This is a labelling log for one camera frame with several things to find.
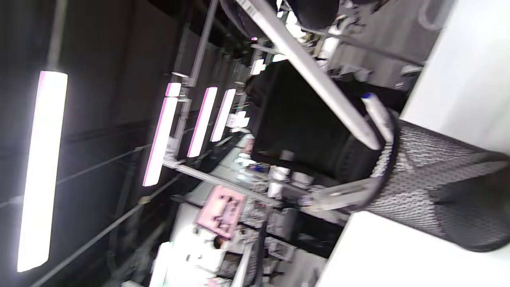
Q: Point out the white mechanical pencil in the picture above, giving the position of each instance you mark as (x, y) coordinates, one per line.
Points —
(338, 195)
(378, 115)
(310, 67)

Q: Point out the black mesh pencil holder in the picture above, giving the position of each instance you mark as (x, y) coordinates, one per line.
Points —
(438, 187)

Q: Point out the pink screen monitor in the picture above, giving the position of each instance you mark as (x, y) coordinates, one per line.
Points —
(221, 211)

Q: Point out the aluminium frame post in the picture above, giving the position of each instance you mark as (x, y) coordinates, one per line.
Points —
(223, 181)

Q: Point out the long ceiling light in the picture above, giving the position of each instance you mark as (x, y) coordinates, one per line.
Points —
(223, 115)
(42, 171)
(202, 121)
(161, 135)

